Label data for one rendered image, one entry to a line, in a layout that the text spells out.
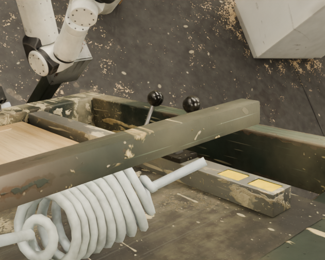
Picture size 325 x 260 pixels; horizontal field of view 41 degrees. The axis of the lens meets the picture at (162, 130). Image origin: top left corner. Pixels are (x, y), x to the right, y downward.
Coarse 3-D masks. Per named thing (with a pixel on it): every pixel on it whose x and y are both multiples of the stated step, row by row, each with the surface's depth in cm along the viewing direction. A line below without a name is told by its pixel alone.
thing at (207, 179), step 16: (32, 112) 141; (48, 112) 139; (48, 128) 130; (64, 128) 122; (80, 128) 117; (96, 128) 116; (160, 160) 90; (192, 160) 87; (192, 176) 83; (208, 176) 80; (224, 176) 78; (256, 176) 77; (208, 192) 81; (224, 192) 77; (240, 192) 74; (256, 192) 72; (272, 192) 70; (288, 192) 72; (256, 208) 72; (272, 208) 70; (288, 208) 73
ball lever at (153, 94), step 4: (152, 92) 98; (156, 92) 98; (160, 92) 99; (148, 96) 98; (152, 96) 98; (156, 96) 97; (160, 96) 98; (148, 100) 98; (152, 100) 98; (156, 100) 98; (160, 100) 98; (152, 104) 98; (156, 104) 98; (160, 104) 99; (152, 108) 99; (148, 112) 99; (152, 112) 99; (148, 116) 99; (148, 120) 98; (144, 124) 98
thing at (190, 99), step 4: (188, 96) 90; (192, 96) 89; (184, 100) 90; (188, 100) 89; (192, 100) 89; (196, 100) 89; (184, 104) 89; (188, 104) 89; (192, 104) 88; (196, 104) 89; (200, 104) 90; (184, 108) 90; (188, 108) 89; (192, 108) 89; (196, 108) 89; (188, 112) 90; (176, 152) 88; (180, 152) 89
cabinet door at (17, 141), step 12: (0, 132) 129; (12, 132) 128; (24, 132) 126; (36, 132) 125; (48, 132) 124; (0, 144) 116; (12, 144) 115; (24, 144) 114; (36, 144) 114; (48, 144) 112; (60, 144) 111; (72, 144) 110; (0, 156) 106; (12, 156) 105; (24, 156) 105
